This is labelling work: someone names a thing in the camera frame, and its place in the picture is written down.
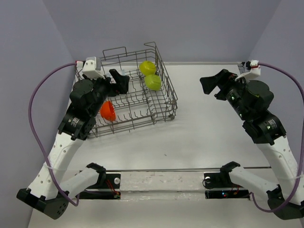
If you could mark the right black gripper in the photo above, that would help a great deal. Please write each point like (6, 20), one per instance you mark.
(226, 80)

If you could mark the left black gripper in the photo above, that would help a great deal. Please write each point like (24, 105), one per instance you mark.
(122, 82)

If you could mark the lime green bowl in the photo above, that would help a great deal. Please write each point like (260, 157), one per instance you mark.
(147, 68)

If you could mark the orange bowl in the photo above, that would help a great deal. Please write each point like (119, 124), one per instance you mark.
(107, 111)

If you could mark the white square bowl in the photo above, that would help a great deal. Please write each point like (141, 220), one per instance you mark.
(153, 82)

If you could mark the grey wire dish rack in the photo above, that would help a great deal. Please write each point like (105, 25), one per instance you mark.
(140, 106)

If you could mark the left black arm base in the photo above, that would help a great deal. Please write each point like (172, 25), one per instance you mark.
(107, 186)

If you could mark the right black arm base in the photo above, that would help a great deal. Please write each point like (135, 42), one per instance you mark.
(220, 186)

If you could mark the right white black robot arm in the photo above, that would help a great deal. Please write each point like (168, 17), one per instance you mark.
(286, 197)

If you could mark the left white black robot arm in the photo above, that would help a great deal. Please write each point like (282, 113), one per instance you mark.
(47, 193)

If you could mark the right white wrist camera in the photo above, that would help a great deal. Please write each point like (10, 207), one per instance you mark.
(254, 71)

